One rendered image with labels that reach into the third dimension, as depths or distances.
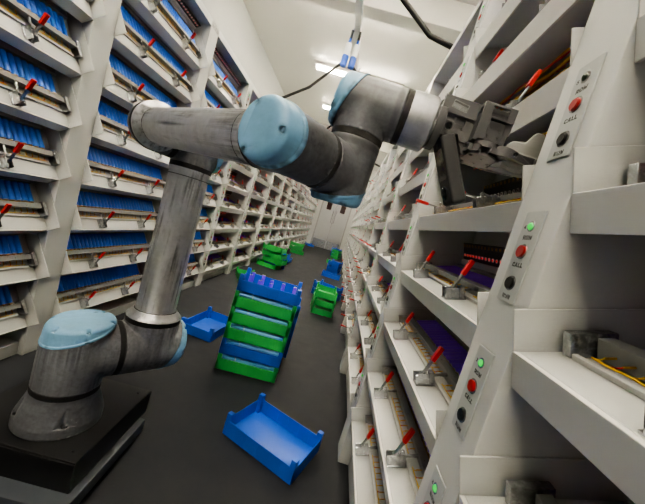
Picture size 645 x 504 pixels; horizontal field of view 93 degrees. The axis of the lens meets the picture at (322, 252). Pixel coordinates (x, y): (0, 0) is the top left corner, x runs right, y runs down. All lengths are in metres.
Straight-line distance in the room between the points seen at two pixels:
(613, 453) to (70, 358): 0.97
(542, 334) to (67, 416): 1.01
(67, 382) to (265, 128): 0.80
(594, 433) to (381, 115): 0.45
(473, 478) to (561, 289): 0.25
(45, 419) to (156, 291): 0.37
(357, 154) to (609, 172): 0.31
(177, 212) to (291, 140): 0.60
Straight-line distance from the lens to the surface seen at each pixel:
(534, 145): 0.62
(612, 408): 0.36
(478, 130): 0.58
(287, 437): 1.37
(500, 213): 0.58
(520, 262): 0.47
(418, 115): 0.55
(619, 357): 0.44
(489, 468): 0.50
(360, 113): 0.54
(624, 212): 0.39
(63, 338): 0.97
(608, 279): 0.48
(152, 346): 1.03
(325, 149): 0.45
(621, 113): 0.49
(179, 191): 0.96
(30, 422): 1.07
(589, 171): 0.46
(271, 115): 0.42
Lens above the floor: 0.82
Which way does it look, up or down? 5 degrees down
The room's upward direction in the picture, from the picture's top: 17 degrees clockwise
